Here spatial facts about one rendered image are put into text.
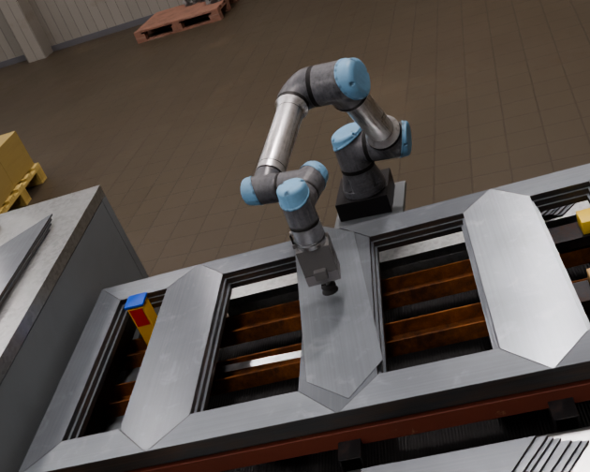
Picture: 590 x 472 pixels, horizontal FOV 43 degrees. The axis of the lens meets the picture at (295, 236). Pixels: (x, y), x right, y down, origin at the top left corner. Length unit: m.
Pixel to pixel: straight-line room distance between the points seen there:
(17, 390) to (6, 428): 0.11
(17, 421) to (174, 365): 0.40
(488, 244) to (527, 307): 0.28
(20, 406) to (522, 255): 1.29
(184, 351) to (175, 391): 0.15
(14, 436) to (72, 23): 9.48
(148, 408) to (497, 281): 0.88
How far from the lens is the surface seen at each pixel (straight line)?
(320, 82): 2.09
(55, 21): 11.26
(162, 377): 1.93
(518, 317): 1.71
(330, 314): 1.87
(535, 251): 1.89
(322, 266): 1.83
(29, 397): 2.07
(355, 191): 2.54
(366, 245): 2.08
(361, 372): 1.68
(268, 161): 1.92
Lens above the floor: 1.96
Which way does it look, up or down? 29 degrees down
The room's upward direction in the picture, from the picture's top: 22 degrees counter-clockwise
